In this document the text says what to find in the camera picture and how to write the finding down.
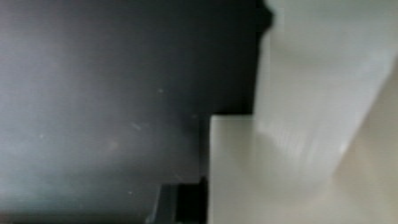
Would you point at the white chair seat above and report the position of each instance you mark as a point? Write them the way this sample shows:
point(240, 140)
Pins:
point(304, 157)

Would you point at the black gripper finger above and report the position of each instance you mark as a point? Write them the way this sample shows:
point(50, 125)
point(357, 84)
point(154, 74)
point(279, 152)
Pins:
point(181, 204)

